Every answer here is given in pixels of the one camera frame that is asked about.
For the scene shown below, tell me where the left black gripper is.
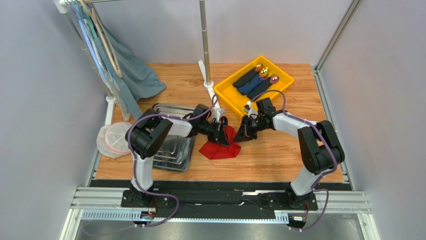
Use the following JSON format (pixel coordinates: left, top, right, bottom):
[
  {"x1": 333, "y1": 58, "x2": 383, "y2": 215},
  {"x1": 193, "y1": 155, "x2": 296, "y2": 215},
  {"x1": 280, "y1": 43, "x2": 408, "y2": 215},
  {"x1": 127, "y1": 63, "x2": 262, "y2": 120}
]
[{"x1": 198, "y1": 120, "x2": 230, "y2": 147}]

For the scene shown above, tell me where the red paper napkin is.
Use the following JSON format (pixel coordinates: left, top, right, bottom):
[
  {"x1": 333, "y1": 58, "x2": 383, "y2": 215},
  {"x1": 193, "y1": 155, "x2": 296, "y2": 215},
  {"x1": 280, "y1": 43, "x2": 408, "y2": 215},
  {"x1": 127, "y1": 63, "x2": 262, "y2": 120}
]
[{"x1": 199, "y1": 126, "x2": 241, "y2": 160}]

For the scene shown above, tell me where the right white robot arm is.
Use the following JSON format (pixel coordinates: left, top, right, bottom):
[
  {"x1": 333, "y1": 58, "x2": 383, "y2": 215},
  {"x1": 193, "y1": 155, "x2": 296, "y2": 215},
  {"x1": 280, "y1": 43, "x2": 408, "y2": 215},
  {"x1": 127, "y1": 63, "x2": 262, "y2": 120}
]
[{"x1": 233, "y1": 98, "x2": 346, "y2": 209}]

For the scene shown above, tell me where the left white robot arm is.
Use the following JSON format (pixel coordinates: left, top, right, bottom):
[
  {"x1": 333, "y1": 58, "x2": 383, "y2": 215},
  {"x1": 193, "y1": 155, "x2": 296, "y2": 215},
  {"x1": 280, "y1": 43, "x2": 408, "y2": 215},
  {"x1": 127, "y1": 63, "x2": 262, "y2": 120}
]
[{"x1": 121, "y1": 104, "x2": 230, "y2": 208}]

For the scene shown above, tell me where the blue napkin roll gold spoon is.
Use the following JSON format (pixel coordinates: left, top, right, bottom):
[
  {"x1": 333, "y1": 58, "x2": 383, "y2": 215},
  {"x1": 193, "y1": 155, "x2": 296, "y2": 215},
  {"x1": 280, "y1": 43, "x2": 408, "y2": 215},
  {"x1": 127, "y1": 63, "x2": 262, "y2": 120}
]
[{"x1": 237, "y1": 67, "x2": 269, "y2": 96}]

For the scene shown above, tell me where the black napkin roll purple spoon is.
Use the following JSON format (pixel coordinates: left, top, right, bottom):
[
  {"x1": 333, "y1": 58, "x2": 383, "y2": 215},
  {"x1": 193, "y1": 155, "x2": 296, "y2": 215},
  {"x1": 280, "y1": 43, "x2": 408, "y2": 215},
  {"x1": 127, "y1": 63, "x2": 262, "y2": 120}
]
[{"x1": 247, "y1": 75, "x2": 280, "y2": 100}]

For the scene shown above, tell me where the black napkin roll gold spoon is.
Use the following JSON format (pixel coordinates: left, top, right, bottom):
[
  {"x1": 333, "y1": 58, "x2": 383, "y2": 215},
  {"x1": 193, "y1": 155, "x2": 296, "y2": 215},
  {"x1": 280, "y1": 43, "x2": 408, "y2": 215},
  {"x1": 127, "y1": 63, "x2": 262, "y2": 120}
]
[{"x1": 232, "y1": 63, "x2": 264, "y2": 89}]

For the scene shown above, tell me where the yellow plastic bin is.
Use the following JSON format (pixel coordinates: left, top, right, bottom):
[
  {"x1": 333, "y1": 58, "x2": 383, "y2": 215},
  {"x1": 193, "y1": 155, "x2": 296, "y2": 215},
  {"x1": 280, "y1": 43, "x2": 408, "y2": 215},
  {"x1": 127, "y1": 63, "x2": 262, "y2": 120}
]
[{"x1": 214, "y1": 56, "x2": 295, "y2": 118}]

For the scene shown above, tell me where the metal tray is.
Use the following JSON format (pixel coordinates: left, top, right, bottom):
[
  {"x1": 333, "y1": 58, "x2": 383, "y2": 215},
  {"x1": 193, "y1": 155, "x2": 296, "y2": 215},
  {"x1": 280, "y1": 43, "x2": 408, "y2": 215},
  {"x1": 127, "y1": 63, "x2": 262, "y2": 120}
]
[{"x1": 152, "y1": 103, "x2": 196, "y2": 173}]

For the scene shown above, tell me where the metal pole white base stand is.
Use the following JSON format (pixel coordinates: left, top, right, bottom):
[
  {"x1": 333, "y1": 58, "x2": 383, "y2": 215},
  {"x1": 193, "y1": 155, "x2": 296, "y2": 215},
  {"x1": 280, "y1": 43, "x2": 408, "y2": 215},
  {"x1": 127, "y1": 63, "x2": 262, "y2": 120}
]
[{"x1": 198, "y1": 0, "x2": 217, "y2": 101}]

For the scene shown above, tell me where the grey-blue hanging cloth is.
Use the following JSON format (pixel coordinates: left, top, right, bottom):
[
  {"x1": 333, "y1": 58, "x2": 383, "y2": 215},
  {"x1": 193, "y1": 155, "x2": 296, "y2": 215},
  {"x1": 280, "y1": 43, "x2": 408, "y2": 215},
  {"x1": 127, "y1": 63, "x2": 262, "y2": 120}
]
[{"x1": 70, "y1": 0, "x2": 166, "y2": 120}]

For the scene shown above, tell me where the white pink mesh cover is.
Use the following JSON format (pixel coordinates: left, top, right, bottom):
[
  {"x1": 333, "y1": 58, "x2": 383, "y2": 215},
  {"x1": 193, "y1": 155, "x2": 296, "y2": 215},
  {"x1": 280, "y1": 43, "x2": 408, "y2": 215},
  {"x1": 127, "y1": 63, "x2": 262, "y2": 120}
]
[{"x1": 96, "y1": 121, "x2": 132, "y2": 159}]

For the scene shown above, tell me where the wooden clothes hanger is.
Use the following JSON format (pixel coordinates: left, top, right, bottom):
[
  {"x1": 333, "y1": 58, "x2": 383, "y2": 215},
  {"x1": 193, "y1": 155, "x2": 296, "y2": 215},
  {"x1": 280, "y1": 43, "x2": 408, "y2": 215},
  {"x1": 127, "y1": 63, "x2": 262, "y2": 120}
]
[{"x1": 79, "y1": 0, "x2": 122, "y2": 78}]

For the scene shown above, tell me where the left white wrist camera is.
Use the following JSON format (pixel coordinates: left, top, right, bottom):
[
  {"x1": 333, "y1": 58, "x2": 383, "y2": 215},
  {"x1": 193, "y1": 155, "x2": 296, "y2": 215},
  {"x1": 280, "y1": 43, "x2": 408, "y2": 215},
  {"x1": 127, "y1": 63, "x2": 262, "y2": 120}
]
[{"x1": 216, "y1": 108, "x2": 226, "y2": 116}]

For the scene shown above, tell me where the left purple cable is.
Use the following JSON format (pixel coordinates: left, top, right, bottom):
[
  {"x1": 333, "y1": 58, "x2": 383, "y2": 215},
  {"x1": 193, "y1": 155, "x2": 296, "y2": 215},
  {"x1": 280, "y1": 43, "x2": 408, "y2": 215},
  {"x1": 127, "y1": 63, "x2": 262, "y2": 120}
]
[{"x1": 127, "y1": 94, "x2": 220, "y2": 229}]

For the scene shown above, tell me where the purple cable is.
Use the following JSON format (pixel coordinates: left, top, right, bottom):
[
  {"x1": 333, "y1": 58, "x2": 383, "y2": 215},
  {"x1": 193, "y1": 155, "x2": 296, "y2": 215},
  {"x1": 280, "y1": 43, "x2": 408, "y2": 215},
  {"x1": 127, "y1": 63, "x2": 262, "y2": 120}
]
[
  {"x1": 127, "y1": 94, "x2": 220, "y2": 229},
  {"x1": 245, "y1": 89, "x2": 339, "y2": 232}
]

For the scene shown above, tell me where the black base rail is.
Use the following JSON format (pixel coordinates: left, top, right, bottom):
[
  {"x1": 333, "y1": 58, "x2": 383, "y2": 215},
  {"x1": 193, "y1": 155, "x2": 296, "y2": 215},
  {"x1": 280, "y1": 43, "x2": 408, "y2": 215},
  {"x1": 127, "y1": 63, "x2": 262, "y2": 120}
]
[{"x1": 89, "y1": 178, "x2": 334, "y2": 221}]

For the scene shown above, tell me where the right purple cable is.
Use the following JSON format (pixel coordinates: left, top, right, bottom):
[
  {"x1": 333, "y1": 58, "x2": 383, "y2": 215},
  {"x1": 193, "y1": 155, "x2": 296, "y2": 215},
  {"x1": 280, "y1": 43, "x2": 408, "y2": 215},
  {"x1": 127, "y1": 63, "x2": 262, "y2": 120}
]
[{"x1": 245, "y1": 89, "x2": 339, "y2": 232}]

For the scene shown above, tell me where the aluminium frame post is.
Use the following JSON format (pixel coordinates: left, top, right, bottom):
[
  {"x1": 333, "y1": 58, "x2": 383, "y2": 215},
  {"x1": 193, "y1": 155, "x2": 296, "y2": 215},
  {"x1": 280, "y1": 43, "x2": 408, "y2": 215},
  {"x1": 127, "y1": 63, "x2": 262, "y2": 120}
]
[{"x1": 314, "y1": 0, "x2": 363, "y2": 74}]

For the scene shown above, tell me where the white clothes rack post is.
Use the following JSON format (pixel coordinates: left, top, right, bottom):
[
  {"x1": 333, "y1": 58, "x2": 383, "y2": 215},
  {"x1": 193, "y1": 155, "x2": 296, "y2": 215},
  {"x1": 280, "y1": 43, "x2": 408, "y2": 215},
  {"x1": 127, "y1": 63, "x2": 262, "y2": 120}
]
[{"x1": 53, "y1": 0, "x2": 117, "y2": 104}]

